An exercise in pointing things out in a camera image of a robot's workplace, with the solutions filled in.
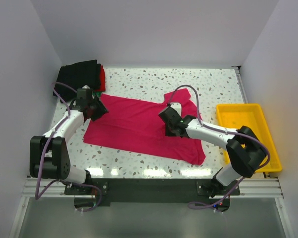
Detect magenta pink t-shirt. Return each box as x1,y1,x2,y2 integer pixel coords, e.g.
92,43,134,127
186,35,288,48
83,89,206,165

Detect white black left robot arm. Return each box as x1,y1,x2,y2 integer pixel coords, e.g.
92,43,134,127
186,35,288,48
29,88,108,194

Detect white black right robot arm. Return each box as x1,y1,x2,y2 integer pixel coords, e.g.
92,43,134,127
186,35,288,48
159,104,271,195

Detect green folded t-shirt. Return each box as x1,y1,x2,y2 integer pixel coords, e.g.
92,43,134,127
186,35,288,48
95,92,102,98

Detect red folded t-shirt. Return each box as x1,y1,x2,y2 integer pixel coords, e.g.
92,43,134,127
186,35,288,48
97,66,106,92

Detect black folded t-shirt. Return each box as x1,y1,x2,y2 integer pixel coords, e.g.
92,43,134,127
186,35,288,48
56,59,102,92

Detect yellow plastic tray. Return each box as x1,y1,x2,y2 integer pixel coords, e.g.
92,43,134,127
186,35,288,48
216,104,283,173

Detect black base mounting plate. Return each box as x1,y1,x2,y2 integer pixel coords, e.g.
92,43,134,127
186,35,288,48
64,178,240,211

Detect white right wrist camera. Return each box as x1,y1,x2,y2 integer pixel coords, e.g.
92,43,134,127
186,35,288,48
170,102,182,116

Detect aluminium right side rail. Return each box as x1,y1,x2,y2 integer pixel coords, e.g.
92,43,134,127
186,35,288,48
232,66,248,104

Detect aluminium rail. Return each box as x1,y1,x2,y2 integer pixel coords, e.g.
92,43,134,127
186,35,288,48
232,66,248,104
21,176,285,199

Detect aluminium front rail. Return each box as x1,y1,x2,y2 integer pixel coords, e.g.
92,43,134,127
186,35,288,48
21,176,285,199

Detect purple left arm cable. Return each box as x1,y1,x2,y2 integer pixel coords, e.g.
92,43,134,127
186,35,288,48
34,81,104,213

